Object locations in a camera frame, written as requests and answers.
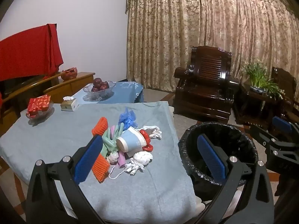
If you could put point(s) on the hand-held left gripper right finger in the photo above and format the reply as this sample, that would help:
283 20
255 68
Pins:
211 161

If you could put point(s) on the blue plastic bag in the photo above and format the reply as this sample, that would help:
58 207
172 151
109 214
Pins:
127 119
126 93

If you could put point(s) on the red patterned packet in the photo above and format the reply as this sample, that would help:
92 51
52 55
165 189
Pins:
38 105

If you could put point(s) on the black television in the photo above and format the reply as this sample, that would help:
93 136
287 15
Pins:
16 85

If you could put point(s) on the dark red apple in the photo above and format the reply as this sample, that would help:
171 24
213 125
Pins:
105 85
97 81
95 89

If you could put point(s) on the light blue paper cup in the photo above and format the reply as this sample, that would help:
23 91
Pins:
133 141

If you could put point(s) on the beige patterned curtain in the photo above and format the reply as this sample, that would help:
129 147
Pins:
186 28

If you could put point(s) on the blue and white plant pot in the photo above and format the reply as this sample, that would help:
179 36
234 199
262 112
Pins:
258 89

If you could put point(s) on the grey-blue table blanket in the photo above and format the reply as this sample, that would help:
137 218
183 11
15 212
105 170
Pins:
151 191

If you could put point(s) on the trash bin with black liner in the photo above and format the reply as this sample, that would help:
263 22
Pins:
233 140

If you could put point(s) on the tissue box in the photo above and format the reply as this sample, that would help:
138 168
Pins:
69 105

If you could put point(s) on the dark wooden armchair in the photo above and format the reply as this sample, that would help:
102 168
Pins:
205 91
285 84

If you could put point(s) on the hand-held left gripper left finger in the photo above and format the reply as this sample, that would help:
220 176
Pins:
88 158

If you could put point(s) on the large white tissue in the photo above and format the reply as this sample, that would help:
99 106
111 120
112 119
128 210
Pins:
140 159

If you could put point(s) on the green rubber glove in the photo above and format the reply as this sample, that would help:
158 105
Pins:
109 142

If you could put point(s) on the glass dish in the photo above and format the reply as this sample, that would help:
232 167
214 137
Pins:
43 115

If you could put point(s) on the red decorative item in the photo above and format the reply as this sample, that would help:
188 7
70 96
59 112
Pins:
69 72

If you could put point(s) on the wooden cabinet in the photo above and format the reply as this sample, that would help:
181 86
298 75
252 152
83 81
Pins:
79 84

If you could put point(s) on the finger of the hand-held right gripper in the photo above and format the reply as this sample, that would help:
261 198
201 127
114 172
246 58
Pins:
281 123
260 135

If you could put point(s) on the glass fruit bowl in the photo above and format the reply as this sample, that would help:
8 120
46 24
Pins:
98 95

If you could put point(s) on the dark wooden side table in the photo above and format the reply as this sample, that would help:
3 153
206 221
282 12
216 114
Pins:
250 107

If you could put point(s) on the green potted plant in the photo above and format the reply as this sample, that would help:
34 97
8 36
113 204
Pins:
259 77

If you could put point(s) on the red plastic wrapper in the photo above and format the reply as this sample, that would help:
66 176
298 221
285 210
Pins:
146 136

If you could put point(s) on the small crumpled white tissue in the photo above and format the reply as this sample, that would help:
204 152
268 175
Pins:
113 158

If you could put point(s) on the red cloth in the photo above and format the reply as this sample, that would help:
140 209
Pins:
28 51

